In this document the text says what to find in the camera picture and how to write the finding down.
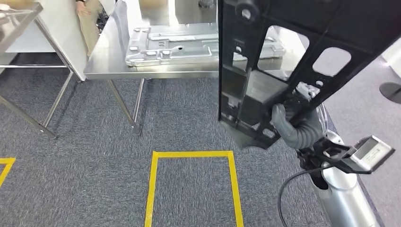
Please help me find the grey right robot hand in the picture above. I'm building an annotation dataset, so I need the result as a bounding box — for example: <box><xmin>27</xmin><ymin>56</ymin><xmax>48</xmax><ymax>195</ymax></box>
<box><xmin>283</xmin><ymin>81</ymin><xmax>322</xmax><ymax>121</ymax></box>

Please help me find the black plastic frame part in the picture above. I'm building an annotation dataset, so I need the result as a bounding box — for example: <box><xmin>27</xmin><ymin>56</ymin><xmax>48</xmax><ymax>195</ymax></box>
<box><xmin>217</xmin><ymin>0</ymin><xmax>401</xmax><ymax>150</ymax></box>

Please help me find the stainless steel workbench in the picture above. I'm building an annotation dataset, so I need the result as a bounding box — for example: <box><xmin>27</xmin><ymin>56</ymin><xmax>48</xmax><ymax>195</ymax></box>
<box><xmin>83</xmin><ymin>0</ymin><xmax>311</xmax><ymax>136</ymax></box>

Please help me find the round black base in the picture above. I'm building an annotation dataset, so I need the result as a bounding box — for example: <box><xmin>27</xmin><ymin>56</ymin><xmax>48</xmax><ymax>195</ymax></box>
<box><xmin>379</xmin><ymin>82</ymin><xmax>401</xmax><ymax>105</ymax></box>

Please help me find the yellow floor tape square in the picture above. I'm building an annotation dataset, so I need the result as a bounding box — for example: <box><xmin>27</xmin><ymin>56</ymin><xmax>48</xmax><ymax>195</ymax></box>
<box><xmin>0</xmin><ymin>157</ymin><xmax>16</xmax><ymax>189</ymax></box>
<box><xmin>144</xmin><ymin>150</ymin><xmax>244</xmax><ymax>227</ymax></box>

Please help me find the silver stamped metal panel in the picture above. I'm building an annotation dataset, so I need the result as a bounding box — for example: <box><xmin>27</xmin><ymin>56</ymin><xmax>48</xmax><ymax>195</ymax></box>
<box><xmin>125</xmin><ymin>22</ymin><xmax>286</xmax><ymax>68</ymax></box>

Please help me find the person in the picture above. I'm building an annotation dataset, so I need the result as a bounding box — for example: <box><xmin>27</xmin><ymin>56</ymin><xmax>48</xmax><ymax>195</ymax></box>
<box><xmin>74</xmin><ymin>0</ymin><xmax>109</xmax><ymax>58</ymax></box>

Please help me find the person's hand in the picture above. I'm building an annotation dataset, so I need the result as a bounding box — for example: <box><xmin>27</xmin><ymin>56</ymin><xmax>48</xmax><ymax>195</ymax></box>
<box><xmin>75</xmin><ymin>0</ymin><xmax>91</xmax><ymax>16</ymax></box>

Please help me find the white partition board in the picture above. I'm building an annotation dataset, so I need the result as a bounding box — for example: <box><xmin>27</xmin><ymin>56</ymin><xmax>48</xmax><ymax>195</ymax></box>
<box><xmin>5</xmin><ymin>0</ymin><xmax>89</xmax><ymax>82</ymax></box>

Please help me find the steel side table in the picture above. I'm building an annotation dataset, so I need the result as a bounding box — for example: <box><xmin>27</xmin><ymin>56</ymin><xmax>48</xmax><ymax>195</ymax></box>
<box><xmin>0</xmin><ymin>1</ymin><xmax>75</xmax><ymax>140</ymax></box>

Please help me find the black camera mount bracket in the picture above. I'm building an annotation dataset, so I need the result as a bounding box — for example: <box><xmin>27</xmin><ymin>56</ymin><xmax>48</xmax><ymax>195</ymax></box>
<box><xmin>296</xmin><ymin>136</ymin><xmax>374</xmax><ymax>175</ymax></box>

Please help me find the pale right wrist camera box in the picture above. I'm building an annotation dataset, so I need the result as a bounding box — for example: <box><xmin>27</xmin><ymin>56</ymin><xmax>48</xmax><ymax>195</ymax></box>
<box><xmin>347</xmin><ymin>135</ymin><xmax>396</xmax><ymax>174</ymax></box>

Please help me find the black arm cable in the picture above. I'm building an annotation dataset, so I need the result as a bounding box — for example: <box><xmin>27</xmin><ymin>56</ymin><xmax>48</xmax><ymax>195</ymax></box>
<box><xmin>278</xmin><ymin>164</ymin><xmax>334</xmax><ymax>227</ymax></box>

